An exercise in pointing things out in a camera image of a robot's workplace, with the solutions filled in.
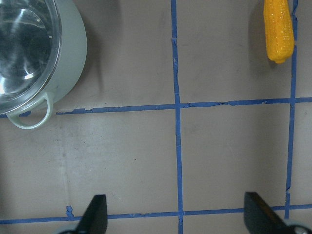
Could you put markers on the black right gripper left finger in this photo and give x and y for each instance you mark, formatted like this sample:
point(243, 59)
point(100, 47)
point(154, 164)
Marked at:
point(95, 218)

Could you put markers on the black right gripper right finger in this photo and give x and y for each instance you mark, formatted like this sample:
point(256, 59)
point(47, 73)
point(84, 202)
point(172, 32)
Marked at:
point(259, 218)

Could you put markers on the pale green cooking pot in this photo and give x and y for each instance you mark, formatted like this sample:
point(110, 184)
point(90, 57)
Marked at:
point(69, 66)

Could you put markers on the yellow corn cob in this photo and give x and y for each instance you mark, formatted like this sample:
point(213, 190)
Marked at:
point(279, 34)

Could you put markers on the glass pot lid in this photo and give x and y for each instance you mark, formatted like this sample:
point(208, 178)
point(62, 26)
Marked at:
point(30, 38)

